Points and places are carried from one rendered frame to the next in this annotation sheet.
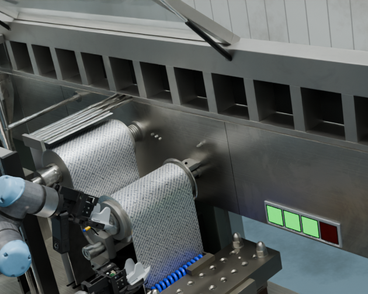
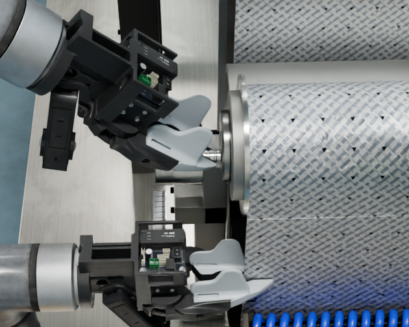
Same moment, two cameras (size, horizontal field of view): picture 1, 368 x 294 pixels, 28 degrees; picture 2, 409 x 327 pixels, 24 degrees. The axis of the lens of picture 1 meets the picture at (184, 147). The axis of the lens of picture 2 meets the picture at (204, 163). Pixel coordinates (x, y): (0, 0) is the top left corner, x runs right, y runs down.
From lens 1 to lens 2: 1.25 m
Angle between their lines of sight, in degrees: 38
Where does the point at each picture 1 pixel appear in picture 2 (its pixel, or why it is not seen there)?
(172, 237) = (365, 255)
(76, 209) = (104, 102)
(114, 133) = not seen: outside the picture
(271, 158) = not seen: outside the picture
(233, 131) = not seen: outside the picture
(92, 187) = (288, 16)
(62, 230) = (50, 127)
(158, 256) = (306, 272)
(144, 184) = (357, 115)
